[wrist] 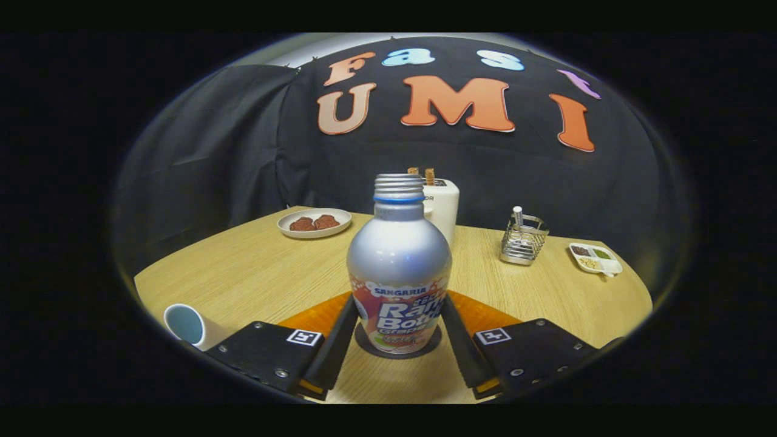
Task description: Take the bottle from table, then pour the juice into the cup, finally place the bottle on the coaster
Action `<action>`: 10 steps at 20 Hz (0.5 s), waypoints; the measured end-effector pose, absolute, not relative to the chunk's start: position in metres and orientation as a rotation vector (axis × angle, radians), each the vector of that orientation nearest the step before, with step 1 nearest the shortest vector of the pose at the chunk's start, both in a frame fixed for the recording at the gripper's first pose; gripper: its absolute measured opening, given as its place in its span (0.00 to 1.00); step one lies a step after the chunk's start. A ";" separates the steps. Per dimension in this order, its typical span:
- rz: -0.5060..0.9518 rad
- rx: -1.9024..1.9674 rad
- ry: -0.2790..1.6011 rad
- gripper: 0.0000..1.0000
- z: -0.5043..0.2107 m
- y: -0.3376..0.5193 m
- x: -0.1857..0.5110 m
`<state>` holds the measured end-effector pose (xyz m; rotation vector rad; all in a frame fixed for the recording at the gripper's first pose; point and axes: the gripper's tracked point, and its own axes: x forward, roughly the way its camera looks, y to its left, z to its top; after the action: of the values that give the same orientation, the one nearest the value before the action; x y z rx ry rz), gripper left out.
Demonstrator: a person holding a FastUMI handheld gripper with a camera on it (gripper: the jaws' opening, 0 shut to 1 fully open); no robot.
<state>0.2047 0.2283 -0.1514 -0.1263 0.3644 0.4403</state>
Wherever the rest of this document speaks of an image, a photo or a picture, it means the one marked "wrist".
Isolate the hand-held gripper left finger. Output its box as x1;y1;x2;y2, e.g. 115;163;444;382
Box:
206;294;359;401

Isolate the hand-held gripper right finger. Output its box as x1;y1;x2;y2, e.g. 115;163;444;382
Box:
441;294;608;400

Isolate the dark brown round coaster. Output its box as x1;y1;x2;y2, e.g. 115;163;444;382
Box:
355;325;443;359

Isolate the silver juice bottle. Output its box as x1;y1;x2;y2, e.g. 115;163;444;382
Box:
347;174;453;354

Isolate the white cup blue inside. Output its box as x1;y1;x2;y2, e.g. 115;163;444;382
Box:
163;303;225;351

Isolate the wooden table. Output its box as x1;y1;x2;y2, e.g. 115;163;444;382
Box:
134;206;653;404

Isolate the white round plate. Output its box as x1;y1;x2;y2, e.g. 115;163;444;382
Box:
277;208;353;239

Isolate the white toaster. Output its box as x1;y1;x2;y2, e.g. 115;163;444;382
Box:
422;179;460;246

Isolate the white divided dish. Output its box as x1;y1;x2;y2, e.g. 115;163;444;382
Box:
569;242;623;278

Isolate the metal wire basket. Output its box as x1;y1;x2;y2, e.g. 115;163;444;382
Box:
500;214;550;266

